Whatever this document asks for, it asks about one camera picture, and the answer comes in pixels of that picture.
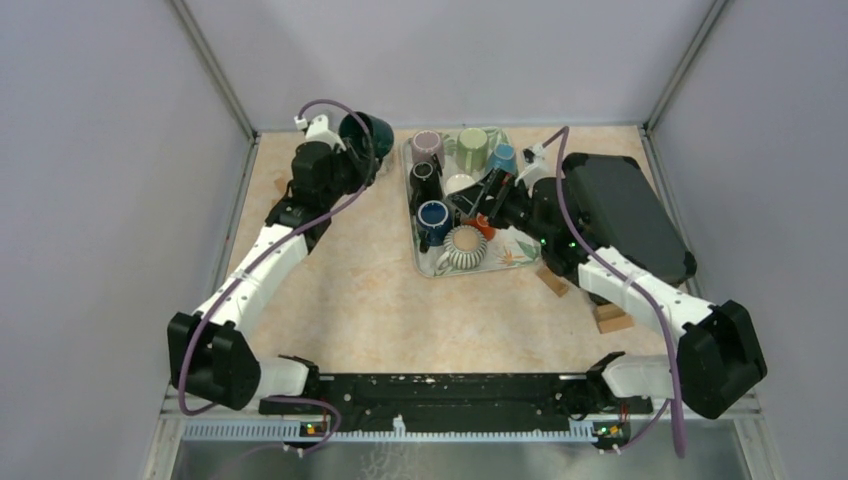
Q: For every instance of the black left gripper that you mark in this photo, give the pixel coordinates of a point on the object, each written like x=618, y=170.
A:
x=355, y=164

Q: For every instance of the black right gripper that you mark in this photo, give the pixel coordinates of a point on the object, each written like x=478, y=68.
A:
x=497, y=185

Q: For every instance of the light blue dotted mug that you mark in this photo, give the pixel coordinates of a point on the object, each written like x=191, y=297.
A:
x=502, y=157

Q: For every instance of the dark green mug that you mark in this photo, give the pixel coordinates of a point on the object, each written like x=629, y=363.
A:
x=367, y=132

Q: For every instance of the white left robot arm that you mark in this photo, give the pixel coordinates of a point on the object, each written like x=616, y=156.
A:
x=211, y=361

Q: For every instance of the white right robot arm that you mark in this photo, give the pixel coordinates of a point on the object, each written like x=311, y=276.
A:
x=712, y=354

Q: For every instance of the white ribbed mug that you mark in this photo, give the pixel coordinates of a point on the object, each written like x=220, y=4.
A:
x=458, y=182

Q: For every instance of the light green mug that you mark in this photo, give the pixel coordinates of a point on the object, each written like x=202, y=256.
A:
x=471, y=150

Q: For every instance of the grey striped mug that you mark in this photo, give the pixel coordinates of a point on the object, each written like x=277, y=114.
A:
x=465, y=249

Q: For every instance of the navy blue mug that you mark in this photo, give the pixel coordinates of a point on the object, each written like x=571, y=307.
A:
x=433, y=223

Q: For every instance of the black octagonal mug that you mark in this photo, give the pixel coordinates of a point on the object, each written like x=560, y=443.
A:
x=425, y=184

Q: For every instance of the lilac mug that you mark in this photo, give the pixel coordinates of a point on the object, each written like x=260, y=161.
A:
x=427, y=146

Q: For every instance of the small orange cup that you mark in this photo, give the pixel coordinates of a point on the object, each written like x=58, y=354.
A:
x=481, y=224

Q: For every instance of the floral white serving tray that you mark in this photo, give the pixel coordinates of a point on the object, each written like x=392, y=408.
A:
x=509, y=249

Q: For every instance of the light wooden block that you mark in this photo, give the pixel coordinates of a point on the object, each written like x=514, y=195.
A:
x=553, y=282

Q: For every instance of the black poker chip case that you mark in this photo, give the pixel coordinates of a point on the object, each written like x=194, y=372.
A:
x=613, y=205

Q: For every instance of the stacked wooden blocks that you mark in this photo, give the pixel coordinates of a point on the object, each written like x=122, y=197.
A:
x=610, y=318

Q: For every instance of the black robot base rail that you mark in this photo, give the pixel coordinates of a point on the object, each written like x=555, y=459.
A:
x=458, y=403

